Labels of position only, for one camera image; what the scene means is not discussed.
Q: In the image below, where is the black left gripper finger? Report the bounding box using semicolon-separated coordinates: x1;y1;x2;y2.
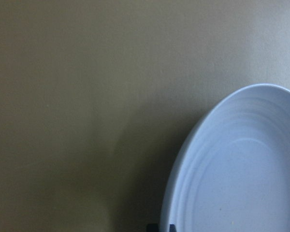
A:
146;223;176;232

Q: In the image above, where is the blue plate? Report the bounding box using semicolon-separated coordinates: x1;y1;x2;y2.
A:
159;84;290;232

